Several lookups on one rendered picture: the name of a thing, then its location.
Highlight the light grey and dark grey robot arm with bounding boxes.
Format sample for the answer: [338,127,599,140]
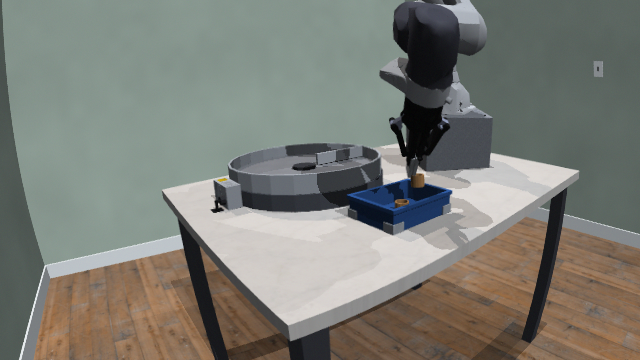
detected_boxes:
[380,0,487,116]

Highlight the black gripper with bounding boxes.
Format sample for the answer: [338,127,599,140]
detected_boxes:
[389,96,450,178]

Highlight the blue plastic crate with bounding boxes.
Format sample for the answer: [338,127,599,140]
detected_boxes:
[347,179,451,235]

